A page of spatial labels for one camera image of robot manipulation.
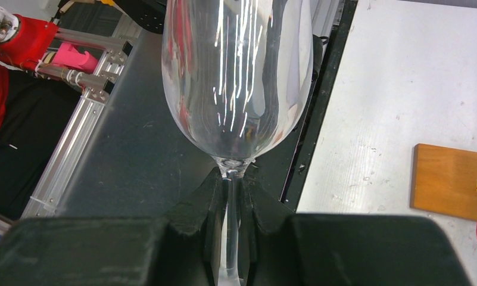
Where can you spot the red and pink device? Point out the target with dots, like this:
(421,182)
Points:
(28,43)

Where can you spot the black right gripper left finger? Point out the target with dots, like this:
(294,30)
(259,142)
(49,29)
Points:
(170,249)

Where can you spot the aluminium frame rail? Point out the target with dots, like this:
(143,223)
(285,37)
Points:
(96,90)

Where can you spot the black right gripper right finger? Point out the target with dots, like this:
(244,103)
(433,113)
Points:
(288,248)

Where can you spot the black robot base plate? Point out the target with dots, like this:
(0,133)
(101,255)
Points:
(291,160)

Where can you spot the small clear wine glass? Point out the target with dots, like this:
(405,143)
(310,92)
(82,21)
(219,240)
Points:
(236,76)

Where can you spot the gold spiral rack wooden base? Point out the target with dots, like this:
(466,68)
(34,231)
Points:
(444,181)

